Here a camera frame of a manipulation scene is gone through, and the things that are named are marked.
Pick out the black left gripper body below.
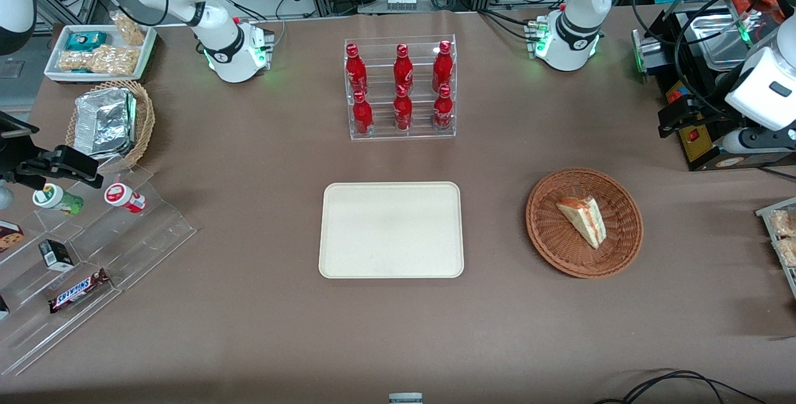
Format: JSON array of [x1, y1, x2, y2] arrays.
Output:
[[700, 75, 747, 139]]

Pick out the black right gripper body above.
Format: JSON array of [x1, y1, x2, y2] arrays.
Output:
[[0, 143, 63, 186]]

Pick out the triangular sandwich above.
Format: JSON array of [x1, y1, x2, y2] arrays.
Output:
[[555, 196, 607, 250]]

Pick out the white plastic snack tray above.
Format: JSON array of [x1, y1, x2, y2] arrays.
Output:
[[44, 24, 157, 83]]

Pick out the shiny metal tray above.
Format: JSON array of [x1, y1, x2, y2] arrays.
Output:
[[689, 9, 769, 72]]

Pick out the oval tan wicker basket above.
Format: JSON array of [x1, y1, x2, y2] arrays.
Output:
[[65, 80, 156, 172]]

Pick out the white tray with snacks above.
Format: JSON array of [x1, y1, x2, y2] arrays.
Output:
[[756, 198, 796, 299]]

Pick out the round brown wicker basket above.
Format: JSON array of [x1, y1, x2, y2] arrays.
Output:
[[525, 168, 644, 279]]

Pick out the cream rectangular serving tray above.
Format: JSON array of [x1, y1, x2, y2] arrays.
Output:
[[318, 181, 465, 279]]

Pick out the black emergency stop box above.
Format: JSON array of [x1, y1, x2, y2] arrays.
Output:
[[678, 121, 717, 167]]

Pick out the green chip can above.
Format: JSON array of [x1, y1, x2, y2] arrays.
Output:
[[32, 183, 85, 216]]

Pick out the silver foil packages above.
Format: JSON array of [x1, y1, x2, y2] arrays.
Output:
[[73, 88, 137, 157]]

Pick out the red chip can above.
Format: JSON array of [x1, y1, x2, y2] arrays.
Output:
[[104, 183, 147, 214]]

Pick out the brown cookie box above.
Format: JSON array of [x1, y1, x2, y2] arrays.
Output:
[[0, 221, 25, 254]]

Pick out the small black carton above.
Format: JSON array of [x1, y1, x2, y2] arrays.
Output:
[[39, 239, 75, 271]]

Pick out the clear acrylic stepped shelf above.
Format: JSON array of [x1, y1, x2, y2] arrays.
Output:
[[0, 165, 198, 377]]

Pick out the clear bag of peanuts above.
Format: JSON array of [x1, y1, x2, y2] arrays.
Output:
[[57, 45, 141, 75]]

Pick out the teal snack packet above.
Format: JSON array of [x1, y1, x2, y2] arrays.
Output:
[[65, 31, 108, 52]]

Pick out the Snickers chocolate bar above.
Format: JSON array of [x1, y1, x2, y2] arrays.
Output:
[[49, 269, 111, 314]]

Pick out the small clear snack bag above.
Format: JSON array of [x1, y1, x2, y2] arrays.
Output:
[[111, 11, 147, 45]]

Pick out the red cola bottle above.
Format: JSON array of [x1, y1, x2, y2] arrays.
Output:
[[353, 90, 374, 137], [433, 85, 453, 132], [345, 44, 369, 95], [432, 40, 453, 90], [393, 44, 414, 90], [394, 85, 413, 132]]

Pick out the clear acrylic bottle rack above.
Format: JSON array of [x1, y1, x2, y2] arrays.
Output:
[[344, 34, 456, 141]]

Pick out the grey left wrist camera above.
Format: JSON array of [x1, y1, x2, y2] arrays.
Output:
[[723, 127, 796, 154]]

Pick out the black cable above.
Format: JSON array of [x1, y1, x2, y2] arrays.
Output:
[[594, 370, 769, 404]]

